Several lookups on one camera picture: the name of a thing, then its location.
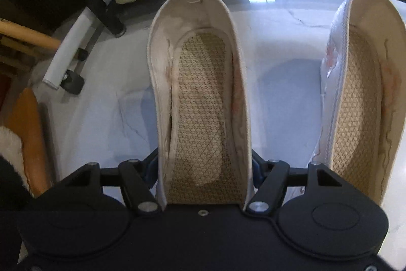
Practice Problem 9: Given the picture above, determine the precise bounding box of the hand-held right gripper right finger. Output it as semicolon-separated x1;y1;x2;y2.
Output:
244;151;344;215

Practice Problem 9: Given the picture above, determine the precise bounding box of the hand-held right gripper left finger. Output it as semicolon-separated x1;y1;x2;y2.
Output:
64;147;163;216

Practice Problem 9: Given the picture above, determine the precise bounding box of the embroidered cream shoe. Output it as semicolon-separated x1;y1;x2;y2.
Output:
147;0;255;211
312;0;406;207

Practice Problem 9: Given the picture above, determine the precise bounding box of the black rubber foot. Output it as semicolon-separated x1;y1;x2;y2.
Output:
60;69;86;96

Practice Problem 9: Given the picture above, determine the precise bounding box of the orange fur-lined slipper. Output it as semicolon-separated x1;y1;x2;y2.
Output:
0;88;53;198

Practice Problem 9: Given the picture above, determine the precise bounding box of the person's black fleece trouser leg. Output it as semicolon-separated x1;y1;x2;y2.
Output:
0;156;36;271

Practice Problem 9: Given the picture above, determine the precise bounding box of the white metal tube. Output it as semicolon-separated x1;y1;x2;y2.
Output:
42;0;119;90

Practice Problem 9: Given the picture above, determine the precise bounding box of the yellow wooden chair leg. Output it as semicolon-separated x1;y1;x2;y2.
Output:
0;18;63;51

